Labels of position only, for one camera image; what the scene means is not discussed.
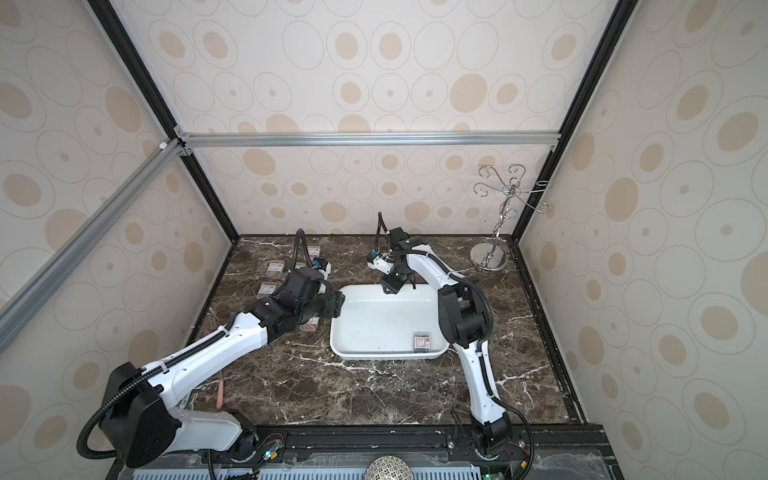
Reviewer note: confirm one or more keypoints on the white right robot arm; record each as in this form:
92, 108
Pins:
464, 318

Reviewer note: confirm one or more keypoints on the black corner frame post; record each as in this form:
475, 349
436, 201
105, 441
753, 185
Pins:
107, 17
606, 46

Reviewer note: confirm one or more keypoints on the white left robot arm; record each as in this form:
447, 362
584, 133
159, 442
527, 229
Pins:
141, 419

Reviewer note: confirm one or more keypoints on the spoon with pink handle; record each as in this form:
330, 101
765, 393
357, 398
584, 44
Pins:
220, 394

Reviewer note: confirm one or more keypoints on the metal mesh ball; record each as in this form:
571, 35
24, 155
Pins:
388, 467

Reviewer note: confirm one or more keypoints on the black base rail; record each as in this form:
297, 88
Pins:
430, 452

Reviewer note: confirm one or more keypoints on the horizontal aluminium rail back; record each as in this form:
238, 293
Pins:
379, 139

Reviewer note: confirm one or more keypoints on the diagonal aluminium rail left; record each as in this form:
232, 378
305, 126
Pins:
22, 308

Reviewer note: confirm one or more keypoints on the white plastic storage tray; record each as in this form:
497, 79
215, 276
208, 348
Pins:
373, 325

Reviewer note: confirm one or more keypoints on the silver wire hook stand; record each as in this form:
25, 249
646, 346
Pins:
490, 255

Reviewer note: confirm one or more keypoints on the paper clip box front row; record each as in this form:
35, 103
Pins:
311, 325

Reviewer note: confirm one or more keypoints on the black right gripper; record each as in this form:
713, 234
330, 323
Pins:
393, 280

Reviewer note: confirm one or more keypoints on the black corner frame post right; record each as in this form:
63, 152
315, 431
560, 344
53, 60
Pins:
606, 46

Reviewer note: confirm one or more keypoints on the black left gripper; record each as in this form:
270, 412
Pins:
336, 303

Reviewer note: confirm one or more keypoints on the black corner frame post left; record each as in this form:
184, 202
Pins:
107, 17

